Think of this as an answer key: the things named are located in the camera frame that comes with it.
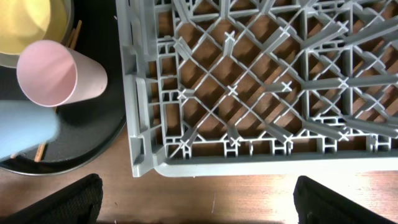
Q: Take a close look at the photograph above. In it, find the left wooden chopstick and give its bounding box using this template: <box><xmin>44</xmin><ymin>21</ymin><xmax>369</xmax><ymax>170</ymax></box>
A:
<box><xmin>34</xmin><ymin>20</ymin><xmax>83</xmax><ymax>162</ymax></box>

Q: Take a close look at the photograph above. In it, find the wooden chopstick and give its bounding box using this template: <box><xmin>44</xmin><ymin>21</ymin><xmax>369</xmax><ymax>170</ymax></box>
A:
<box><xmin>9</xmin><ymin>27</ymin><xmax>77</xmax><ymax>159</ymax></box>
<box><xmin>34</xmin><ymin>20</ymin><xmax>83</xmax><ymax>162</ymax></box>

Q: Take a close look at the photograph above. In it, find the grey dishwasher rack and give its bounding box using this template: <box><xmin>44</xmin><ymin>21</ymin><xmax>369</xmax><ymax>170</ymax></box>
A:
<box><xmin>116</xmin><ymin>0</ymin><xmax>397</xmax><ymax>177</ymax></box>

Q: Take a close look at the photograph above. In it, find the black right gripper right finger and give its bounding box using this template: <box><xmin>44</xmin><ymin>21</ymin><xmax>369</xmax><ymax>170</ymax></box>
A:
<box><xmin>294</xmin><ymin>175</ymin><xmax>392</xmax><ymax>224</ymax></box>

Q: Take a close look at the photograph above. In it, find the pink cup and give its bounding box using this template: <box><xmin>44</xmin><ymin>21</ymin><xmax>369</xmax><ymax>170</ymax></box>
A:
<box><xmin>16</xmin><ymin>40</ymin><xmax>108</xmax><ymax>108</ymax></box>

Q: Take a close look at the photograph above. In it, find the round black tray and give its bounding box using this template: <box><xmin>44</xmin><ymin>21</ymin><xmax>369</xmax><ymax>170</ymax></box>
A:
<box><xmin>1</xmin><ymin>0</ymin><xmax>126</xmax><ymax>175</ymax></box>

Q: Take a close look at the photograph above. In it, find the grey plate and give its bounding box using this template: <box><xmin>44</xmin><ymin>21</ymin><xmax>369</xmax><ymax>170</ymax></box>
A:
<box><xmin>0</xmin><ymin>0</ymin><xmax>75</xmax><ymax>69</ymax></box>

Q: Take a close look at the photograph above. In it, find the yellow bowl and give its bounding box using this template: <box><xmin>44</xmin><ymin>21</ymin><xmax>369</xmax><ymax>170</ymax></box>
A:
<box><xmin>0</xmin><ymin>0</ymin><xmax>68</xmax><ymax>56</ymax></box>

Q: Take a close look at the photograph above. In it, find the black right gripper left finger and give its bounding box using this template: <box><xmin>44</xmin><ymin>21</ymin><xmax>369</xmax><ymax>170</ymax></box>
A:
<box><xmin>1</xmin><ymin>174</ymin><xmax>103</xmax><ymax>224</ymax></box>

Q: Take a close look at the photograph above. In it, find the right wooden chopstick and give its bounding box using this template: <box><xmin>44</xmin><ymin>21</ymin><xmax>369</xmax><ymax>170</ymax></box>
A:
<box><xmin>9</xmin><ymin>27</ymin><xmax>77</xmax><ymax>159</ymax></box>

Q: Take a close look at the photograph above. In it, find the blue cup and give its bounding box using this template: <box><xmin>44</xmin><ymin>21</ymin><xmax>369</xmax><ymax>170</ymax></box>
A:
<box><xmin>1</xmin><ymin>100</ymin><xmax>60</xmax><ymax>161</ymax></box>

